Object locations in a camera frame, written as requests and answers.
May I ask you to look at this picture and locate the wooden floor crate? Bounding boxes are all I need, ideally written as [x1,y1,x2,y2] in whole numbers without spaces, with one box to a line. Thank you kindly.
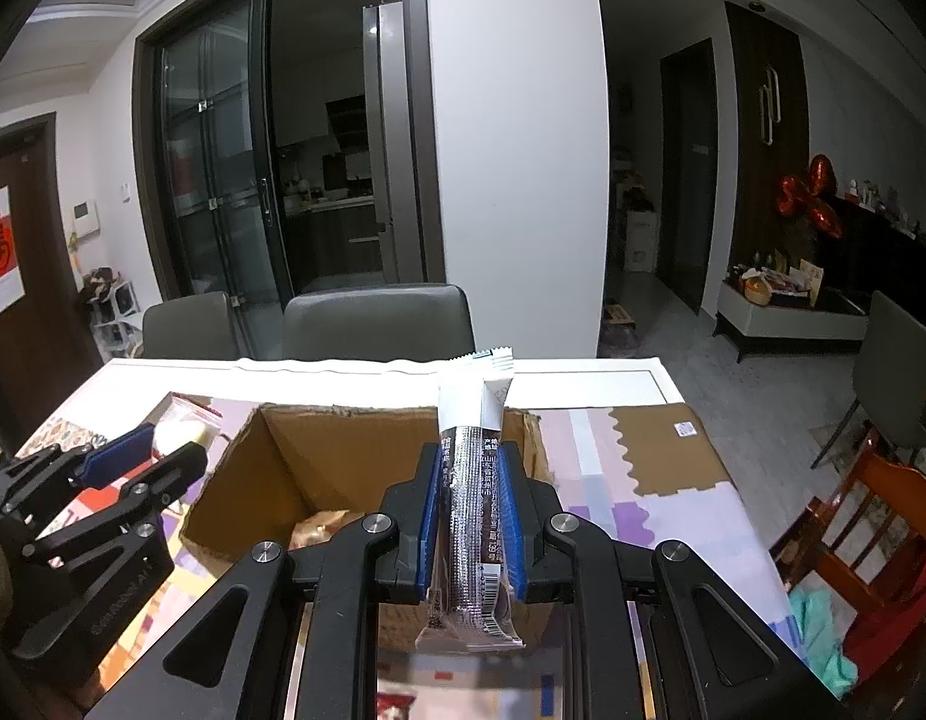
[599,304,640,357]

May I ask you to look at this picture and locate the black range hood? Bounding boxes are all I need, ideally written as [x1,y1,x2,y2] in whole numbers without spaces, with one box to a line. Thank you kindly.
[326,94,368,143]

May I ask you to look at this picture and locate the dark sideboard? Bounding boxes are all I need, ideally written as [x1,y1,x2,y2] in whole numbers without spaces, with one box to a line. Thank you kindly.
[815,195,926,301]

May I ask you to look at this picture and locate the cardboard box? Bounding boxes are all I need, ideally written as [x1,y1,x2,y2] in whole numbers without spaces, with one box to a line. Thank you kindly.
[179,403,558,653]

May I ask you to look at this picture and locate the tall dark wardrobe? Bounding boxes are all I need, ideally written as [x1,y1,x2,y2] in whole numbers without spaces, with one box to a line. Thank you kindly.
[725,1,809,278]

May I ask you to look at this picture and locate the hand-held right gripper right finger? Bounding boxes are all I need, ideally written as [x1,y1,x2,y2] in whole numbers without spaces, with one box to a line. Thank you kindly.
[499,441,846,720]

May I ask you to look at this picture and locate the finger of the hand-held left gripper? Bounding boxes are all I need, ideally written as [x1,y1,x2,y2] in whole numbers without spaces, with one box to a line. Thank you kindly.
[0,422,157,533]
[24,441,209,567]

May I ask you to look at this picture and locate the kitchen counter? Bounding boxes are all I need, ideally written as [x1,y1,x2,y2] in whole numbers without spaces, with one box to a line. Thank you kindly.
[283,195,381,293]

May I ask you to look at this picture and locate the silver refrigerator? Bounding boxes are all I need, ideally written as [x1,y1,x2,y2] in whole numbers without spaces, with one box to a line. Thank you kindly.
[362,0,404,286]

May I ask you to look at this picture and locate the orange wooden chair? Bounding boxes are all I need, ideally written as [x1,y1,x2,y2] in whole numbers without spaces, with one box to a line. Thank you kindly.
[770,431,926,698]

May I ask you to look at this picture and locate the wide grey dining chair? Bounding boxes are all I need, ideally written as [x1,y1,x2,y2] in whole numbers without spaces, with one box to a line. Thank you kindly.
[281,283,475,362]

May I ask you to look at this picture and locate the red cloth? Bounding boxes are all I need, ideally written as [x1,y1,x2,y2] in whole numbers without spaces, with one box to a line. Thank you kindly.
[838,600,926,691]

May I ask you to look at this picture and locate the red foil balloons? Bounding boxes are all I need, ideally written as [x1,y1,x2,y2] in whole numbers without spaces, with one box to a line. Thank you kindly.
[778,154,846,241]

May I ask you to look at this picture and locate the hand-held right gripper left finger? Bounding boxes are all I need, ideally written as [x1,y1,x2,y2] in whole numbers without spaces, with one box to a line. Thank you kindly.
[84,442,443,720]

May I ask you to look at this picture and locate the grey chair with thin legs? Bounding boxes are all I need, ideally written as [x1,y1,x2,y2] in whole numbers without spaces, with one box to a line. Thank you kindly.
[811,291,926,470]

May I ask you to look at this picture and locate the white low cabinet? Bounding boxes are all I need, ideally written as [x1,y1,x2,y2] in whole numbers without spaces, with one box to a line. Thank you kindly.
[712,277,869,362]

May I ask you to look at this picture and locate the floral printed cloth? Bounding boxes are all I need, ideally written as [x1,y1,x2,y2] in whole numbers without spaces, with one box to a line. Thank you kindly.
[20,416,108,460]

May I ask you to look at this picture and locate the clear bun packet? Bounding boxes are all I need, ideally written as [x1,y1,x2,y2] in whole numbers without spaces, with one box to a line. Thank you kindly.
[152,394,228,466]

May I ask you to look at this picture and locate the long white brown bar packet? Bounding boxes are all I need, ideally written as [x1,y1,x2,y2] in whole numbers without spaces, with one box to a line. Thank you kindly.
[414,346,525,653]

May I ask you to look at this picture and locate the brown entrance door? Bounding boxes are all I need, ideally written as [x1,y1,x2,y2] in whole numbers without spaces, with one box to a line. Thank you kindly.
[0,112,104,451]

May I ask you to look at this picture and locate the white hallway box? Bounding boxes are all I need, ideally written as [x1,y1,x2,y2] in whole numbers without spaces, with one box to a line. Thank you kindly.
[624,210,659,273]

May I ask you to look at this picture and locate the white shoe rack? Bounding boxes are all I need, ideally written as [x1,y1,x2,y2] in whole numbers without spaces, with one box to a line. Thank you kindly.
[84,270,145,359]

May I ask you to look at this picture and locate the teal cloth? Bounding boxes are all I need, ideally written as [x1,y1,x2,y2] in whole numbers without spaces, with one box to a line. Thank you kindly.
[789,589,858,698]

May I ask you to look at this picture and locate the glass sliding door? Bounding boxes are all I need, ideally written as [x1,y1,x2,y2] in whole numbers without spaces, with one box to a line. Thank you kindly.
[133,0,295,308]

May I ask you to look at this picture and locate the dark interior door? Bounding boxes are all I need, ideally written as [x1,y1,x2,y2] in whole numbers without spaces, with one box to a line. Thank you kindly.
[658,37,715,316]

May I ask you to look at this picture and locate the narrow grey dining chair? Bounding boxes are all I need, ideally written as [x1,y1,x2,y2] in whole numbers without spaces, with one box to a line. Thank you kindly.
[142,292,240,361]

